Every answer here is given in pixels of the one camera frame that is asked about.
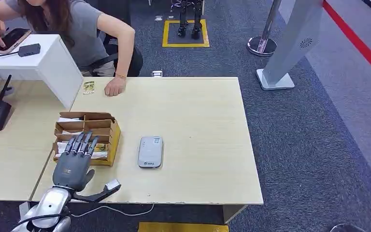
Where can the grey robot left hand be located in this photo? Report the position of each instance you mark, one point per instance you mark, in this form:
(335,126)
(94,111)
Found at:
(72,173)

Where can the person's left hand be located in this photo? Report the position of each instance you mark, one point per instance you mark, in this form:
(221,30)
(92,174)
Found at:
(115,87)

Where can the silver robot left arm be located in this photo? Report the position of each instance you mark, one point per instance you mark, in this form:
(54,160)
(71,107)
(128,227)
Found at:
(51,205)

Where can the smartphone with pink case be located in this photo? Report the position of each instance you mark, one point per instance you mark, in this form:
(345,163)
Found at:
(14,38)

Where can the white card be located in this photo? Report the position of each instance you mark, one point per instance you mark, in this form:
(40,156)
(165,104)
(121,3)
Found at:
(60,148)
(99,155)

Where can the black office chair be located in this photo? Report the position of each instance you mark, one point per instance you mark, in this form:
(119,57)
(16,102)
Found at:
(137,60)

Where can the black power adapter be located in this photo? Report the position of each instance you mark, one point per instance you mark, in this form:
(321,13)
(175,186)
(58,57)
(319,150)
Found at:
(29,50)

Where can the small white floor tag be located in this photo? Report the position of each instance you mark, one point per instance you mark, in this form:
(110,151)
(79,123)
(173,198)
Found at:
(157,74)

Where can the wooden card box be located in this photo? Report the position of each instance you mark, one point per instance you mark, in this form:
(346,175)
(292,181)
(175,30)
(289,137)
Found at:
(110,141)

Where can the person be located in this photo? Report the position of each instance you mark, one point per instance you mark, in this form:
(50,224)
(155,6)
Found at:
(83,35)

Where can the white desk riser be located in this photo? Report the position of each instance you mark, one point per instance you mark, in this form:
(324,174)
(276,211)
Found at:
(44,65)

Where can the yellow floor tape square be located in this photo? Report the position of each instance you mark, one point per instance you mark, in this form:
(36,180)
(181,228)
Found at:
(164,35)

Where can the yellow floor mat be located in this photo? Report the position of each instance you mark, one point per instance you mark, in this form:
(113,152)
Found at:
(182,227)

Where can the grey kiosk pillar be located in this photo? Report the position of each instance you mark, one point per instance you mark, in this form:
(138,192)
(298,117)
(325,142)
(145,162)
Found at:
(296,35)

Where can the round grey floor base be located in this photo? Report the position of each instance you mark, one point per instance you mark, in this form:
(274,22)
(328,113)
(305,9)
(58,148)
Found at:
(334,228)

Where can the chrome stanchion post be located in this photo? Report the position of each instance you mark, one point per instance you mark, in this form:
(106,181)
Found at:
(262,46)

